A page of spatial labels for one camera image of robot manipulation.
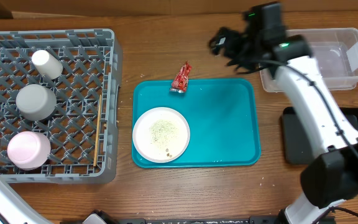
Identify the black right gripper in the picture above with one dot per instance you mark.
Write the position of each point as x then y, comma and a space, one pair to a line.
239, 50

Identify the large white plate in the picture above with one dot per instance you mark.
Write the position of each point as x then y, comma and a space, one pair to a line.
161, 135

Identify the grey white bowl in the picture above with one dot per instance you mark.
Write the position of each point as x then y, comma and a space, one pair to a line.
36, 102

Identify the grey plastic dish rack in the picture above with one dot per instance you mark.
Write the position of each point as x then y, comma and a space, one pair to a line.
92, 66

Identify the clear plastic bin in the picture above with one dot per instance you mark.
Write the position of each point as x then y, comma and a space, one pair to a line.
336, 50

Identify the black plastic bin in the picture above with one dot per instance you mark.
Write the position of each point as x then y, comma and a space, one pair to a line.
295, 141

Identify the pink shallow bowl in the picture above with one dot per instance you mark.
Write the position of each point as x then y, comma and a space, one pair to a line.
28, 150

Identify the teal plastic tray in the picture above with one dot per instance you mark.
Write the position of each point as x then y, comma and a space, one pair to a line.
222, 117

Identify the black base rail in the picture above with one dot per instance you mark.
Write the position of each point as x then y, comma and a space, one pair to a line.
99, 216

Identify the white cup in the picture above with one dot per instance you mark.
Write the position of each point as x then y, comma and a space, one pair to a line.
47, 64

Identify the red snack wrapper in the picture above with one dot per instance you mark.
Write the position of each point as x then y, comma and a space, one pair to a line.
180, 82

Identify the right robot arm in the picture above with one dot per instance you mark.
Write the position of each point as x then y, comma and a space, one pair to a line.
332, 178

